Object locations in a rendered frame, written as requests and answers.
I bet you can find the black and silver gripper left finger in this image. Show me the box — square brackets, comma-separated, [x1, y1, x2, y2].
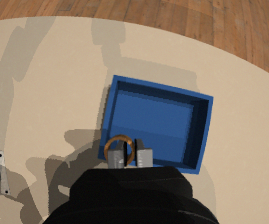
[107, 140, 128, 169]

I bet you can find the bronze ring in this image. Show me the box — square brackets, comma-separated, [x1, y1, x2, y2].
[104, 134, 135, 165]

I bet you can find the blue crate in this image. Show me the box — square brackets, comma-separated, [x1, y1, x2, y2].
[97, 75, 214, 175]

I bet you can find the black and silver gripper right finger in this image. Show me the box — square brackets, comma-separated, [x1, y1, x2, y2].
[134, 139, 153, 168]

